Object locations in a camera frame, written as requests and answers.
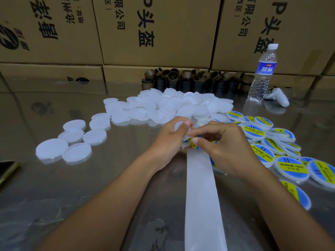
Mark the person's right hand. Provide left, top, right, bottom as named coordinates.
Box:
left=187, top=121, right=266, bottom=181

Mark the person's left hand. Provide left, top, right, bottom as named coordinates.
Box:
left=146, top=116, right=194, bottom=173

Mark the pile of white plastic lids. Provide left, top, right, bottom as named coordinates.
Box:
left=35, top=88, right=235, bottom=165

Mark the sticker roll with backing strip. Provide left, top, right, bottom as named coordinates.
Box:
left=184, top=146, right=228, bottom=251

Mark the person's left forearm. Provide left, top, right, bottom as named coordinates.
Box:
left=37, top=157, right=160, bottom=251

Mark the person's right forearm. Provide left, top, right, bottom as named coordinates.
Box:
left=247, top=166, right=335, bottom=251

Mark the white handheld controller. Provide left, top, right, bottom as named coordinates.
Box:
left=264, top=87, right=290, bottom=108

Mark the row of dark cardboard tubes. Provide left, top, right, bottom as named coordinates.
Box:
left=141, top=68, right=257, bottom=94

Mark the clear plastic water bottle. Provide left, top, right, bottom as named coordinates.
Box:
left=248, top=44, right=279, bottom=102

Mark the stack of brown cardboard boxes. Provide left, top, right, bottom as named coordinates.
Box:
left=0, top=0, right=335, bottom=89

